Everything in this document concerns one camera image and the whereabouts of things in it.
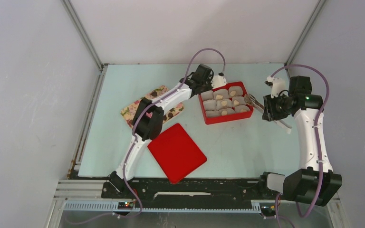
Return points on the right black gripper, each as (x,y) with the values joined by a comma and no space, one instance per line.
(270,114)

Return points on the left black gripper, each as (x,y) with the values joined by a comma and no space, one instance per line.
(209,87)

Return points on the red chocolate box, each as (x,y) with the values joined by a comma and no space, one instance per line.
(225,104)

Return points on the red box lid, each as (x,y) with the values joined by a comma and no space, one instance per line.
(176,153)

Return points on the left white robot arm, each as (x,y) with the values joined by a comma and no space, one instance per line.
(148,120)

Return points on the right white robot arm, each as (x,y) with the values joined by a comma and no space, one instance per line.
(314,182)

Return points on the floral pattern tray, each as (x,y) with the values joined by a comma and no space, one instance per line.
(129,112)

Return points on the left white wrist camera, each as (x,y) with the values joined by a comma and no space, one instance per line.
(218,81)

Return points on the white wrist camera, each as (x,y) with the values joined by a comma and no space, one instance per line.
(277,85)
(218,81)

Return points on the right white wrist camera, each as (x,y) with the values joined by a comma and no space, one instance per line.
(277,85)

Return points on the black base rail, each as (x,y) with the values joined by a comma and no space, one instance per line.
(193,193)

